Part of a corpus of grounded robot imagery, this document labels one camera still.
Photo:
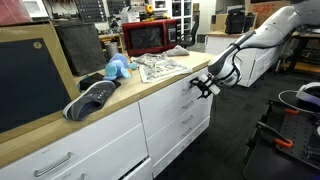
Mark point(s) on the cardboard framed black board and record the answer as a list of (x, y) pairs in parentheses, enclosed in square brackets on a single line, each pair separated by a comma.
[(30, 83)]

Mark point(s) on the gray rag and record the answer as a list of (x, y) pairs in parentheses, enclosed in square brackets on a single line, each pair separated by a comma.
[(177, 51)]

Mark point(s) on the white cabinet wooden countertop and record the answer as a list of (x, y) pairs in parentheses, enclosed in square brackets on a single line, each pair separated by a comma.
[(200, 58)]

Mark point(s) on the black countertop appliance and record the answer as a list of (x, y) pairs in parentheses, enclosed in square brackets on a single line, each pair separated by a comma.
[(235, 22)]

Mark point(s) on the wooden workbench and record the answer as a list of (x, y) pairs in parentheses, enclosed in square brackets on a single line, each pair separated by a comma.
[(110, 36)]

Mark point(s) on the white framed board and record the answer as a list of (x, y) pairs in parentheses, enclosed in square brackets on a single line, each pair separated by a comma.
[(35, 7)]

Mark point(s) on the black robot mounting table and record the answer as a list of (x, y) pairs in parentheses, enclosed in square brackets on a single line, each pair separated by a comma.
[(296, 133)]

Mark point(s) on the white glass door cabinet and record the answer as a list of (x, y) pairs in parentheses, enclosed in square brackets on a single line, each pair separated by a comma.
[(169, 8)]

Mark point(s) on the flat black box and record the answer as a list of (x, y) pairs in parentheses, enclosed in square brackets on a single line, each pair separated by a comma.
[(91, 79)]

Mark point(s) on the black parts bin rack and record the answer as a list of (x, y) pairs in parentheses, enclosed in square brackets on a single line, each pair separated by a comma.
[(90, 10)]

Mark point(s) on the black clamp orange tip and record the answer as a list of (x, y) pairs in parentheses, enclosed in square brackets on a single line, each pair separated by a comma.
[(283, 143), (291, 111)]

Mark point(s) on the patterned white cloth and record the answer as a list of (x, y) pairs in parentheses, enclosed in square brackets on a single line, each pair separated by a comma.
[(160, 68)]

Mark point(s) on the white background drawer cabinet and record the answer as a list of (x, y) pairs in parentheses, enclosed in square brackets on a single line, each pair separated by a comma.
[(258, 65)]

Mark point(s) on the pink plastic storage bin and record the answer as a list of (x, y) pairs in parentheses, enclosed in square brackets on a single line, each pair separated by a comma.
[(13, 11)]

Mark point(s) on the small cardboard box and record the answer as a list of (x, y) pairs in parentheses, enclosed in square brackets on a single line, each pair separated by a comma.
[(218, 22)]

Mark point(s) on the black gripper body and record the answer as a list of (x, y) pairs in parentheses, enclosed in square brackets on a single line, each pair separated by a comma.
[(206, 85)]

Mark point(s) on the dark cluttered desk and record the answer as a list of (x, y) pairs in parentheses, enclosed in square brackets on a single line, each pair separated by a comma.
[(305, 50)]

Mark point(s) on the red microwave oven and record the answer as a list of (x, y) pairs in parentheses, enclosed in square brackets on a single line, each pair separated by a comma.
[(146, 37)]

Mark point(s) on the large cardboard box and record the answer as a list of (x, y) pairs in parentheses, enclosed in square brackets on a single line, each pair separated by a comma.
[(263, 10)]

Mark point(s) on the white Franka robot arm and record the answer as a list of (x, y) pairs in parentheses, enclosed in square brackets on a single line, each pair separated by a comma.
[(266, 30)]

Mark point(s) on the black office chair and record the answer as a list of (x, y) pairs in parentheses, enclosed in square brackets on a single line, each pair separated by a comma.
[(191, 36)]

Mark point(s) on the metal cup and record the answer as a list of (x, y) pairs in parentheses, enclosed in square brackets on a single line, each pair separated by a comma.
[(111, 50)]

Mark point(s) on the gray sneaker white sole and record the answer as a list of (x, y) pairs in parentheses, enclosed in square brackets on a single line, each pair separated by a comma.
[(90, 100)]

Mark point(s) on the wide white drawer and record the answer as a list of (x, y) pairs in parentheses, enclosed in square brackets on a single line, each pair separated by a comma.
[(113, 156), (141, 171), (83, 140)]

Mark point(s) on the blue plush toy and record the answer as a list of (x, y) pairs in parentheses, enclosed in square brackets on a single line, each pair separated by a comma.
[(116, 65)]

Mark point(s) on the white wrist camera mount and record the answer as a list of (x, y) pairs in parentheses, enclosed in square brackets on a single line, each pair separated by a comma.
[(215, 89)]

